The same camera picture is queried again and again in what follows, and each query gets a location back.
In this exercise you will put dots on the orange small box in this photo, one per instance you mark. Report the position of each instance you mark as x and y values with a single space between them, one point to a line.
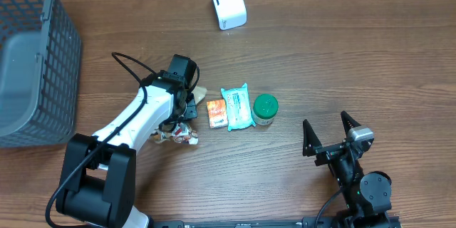
217 113

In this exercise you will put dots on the grey plastic shopping basket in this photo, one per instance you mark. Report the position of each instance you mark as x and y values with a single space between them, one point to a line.
41 52

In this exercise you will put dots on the beige snack pouch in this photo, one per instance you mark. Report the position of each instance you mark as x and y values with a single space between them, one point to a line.
180 131

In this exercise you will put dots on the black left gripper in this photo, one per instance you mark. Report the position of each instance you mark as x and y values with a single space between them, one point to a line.
190 109

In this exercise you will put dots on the white barcode scanner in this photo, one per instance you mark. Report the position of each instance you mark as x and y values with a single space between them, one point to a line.
230 13

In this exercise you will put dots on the teal wet wipes pack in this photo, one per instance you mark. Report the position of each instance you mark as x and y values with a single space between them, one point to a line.
239 113

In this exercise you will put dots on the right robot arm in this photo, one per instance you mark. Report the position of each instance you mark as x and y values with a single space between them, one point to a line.
367 196

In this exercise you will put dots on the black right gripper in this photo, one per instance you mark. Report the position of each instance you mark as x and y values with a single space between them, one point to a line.
327 152

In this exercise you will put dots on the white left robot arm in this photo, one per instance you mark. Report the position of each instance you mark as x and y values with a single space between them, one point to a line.
97 184

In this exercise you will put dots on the green lid jar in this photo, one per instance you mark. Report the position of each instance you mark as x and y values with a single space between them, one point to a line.
265 109

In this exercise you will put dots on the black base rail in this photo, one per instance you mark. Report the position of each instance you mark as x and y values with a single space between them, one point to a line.
306 222

